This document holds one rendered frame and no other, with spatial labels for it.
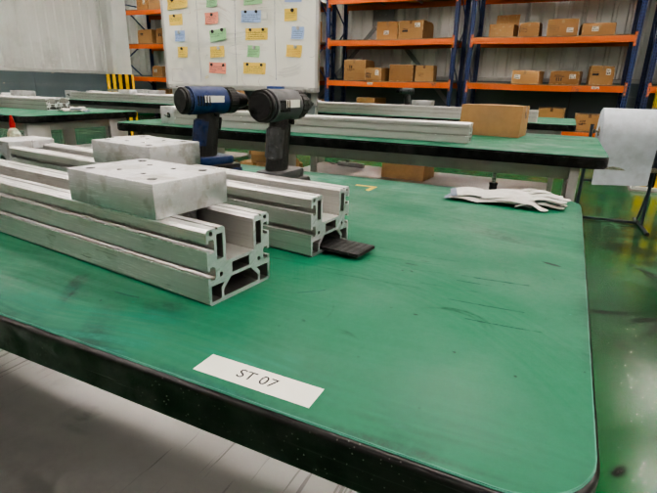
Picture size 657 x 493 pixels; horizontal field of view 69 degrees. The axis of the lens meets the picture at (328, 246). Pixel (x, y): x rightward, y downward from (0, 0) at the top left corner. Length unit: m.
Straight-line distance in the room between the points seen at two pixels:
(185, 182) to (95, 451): 0.83
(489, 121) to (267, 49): 2.03
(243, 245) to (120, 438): 0.80
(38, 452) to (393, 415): 1.05
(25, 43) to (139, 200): 13.92
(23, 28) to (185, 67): 10.17
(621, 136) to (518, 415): 3.79
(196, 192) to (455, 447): 0.39
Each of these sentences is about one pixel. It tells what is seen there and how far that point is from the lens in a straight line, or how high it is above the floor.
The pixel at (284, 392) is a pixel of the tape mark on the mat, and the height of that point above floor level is 0.78.
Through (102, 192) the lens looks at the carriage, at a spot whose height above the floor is 0.88.
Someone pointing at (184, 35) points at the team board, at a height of 1.37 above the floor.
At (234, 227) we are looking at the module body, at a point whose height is 0.85.
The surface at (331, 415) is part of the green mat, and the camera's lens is 0.37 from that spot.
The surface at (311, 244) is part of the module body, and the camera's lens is 0.66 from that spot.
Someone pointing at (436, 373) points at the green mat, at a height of 0.78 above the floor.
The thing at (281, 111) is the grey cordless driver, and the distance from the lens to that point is 0.91.
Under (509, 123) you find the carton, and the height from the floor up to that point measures 0.85.
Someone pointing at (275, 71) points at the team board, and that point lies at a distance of 3.99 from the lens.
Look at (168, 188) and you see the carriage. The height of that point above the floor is 0.90.
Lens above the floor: 1.01
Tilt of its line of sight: 19 degrees down
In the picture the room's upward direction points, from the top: 1 degrees clockwise
